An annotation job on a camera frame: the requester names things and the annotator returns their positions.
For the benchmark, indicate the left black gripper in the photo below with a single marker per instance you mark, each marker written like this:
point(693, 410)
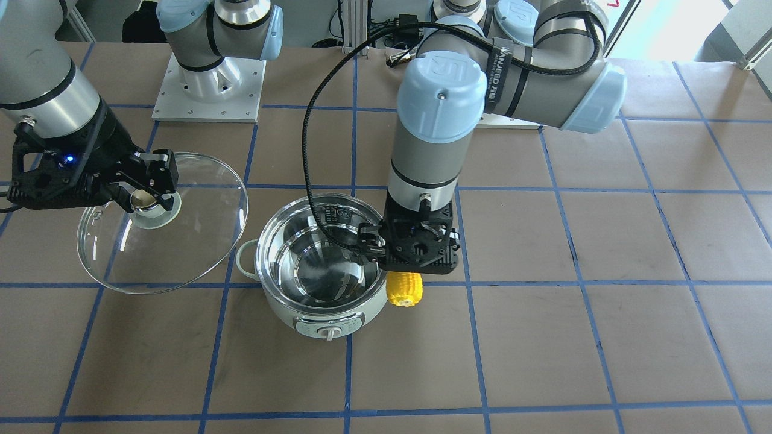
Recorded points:
point(370, 236)

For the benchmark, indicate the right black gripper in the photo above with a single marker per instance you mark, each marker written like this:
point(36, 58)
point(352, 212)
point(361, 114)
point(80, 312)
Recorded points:
point(110, 150)

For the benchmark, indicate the yellow corn cob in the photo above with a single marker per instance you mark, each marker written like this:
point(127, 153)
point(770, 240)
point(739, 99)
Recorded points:
point(404, 289)

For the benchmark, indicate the glass pot lid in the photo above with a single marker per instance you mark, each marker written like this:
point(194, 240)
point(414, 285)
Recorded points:
point(155, 251)

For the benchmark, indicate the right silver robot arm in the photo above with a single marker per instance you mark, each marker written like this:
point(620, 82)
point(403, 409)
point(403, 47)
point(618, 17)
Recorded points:
point(41, 81)

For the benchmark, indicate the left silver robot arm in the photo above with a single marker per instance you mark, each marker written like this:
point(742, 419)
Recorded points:
point(542, 64)

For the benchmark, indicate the pale green cooking pot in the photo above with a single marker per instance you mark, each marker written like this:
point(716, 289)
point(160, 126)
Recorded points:
point(314, 286)

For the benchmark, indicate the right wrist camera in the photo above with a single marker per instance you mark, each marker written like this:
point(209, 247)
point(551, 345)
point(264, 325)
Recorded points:
point(42, 187)

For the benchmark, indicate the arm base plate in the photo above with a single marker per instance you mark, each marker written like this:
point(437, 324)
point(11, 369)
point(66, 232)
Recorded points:
point(491, 121)
point(229, 93)

